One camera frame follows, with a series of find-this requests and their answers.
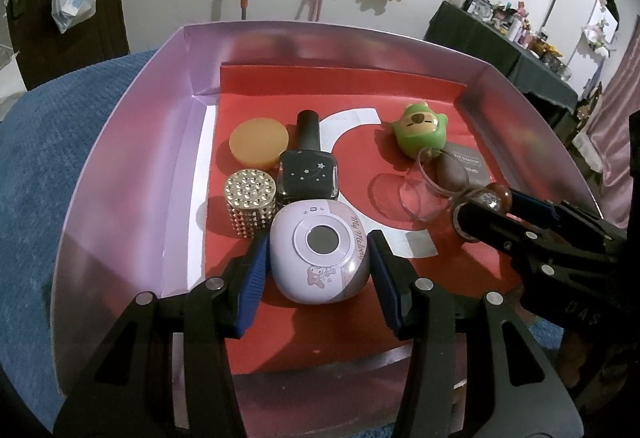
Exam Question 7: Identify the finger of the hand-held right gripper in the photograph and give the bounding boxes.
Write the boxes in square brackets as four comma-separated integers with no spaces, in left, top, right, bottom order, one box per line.
[509,189,608,239]
[452,200,561,271]

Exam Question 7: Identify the clear brown glitter ball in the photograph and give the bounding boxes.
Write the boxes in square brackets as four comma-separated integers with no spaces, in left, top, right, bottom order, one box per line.
[451,183,512,241]

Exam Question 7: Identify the dark green nail polish bottle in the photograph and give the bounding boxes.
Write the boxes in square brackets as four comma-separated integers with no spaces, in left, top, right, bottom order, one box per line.
[276,110,341,205]

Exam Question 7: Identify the green squishy animal toy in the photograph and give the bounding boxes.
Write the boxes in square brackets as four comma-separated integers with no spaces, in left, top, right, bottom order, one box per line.
[389,104,451,159]

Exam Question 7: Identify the orange round soap disc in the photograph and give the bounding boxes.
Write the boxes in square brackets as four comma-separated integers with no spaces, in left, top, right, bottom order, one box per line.
[229,117,290,169]

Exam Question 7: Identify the purple cardboard box red lining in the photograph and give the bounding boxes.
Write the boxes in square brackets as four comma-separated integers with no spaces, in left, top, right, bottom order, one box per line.
[49,20,603,436]

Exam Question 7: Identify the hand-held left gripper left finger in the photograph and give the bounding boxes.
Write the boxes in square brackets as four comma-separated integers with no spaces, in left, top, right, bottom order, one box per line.
[52,233,272,438]

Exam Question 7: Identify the row of cosmetic bottles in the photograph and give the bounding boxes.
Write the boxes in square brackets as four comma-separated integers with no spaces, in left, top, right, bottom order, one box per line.
[440,0,575,80]

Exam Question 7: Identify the small grey-beige case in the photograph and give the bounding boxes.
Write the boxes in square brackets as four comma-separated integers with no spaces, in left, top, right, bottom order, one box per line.
[446,142,487,188]

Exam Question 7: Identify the table with dark cloth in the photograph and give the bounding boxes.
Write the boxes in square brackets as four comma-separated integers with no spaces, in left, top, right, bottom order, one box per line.
[424,0,594,130]

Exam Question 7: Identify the dark wooden door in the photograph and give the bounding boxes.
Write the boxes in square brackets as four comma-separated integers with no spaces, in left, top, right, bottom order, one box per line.
[4,0,132,91]

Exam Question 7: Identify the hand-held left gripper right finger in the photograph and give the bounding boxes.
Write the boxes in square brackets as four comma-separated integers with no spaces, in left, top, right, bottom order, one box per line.
[367,229,586,438]

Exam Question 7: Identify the pink curtain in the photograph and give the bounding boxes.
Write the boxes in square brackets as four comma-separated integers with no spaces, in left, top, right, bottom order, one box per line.
[582,15,640,231]

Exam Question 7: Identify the lilac rounded compact device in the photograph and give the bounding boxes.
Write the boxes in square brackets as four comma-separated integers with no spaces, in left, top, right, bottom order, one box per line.
[269,199,373,305]

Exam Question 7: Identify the silver studded cylinder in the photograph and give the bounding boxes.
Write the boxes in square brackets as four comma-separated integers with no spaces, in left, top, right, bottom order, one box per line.
[223,169,278,239]

